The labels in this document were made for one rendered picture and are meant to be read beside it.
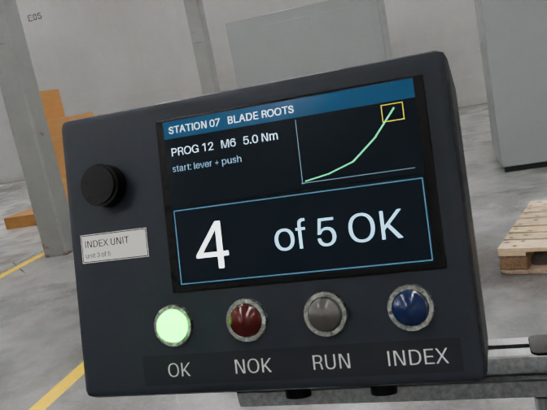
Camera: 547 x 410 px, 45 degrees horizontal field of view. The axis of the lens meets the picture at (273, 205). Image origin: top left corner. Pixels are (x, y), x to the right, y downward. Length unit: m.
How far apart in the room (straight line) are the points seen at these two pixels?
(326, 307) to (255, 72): 7.76
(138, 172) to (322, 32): 7.51
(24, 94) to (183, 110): 5.95
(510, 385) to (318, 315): 0.15
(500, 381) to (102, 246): 0.28
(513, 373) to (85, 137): 0.32
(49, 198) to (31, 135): 0.59
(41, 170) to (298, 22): 3.42
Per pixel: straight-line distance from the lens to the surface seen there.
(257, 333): 0.41
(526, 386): 0.48
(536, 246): 3.72
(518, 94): 6.31
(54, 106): 8.87
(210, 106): 0.43
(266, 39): 8.07
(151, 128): 0.44
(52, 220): 6.46
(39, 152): 6.38
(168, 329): 0.43
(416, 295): 0.38
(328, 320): 0.39
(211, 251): 0.42
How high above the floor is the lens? 1.26
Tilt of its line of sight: 11 degrees down
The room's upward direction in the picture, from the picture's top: 11 degrees counter-clockwise
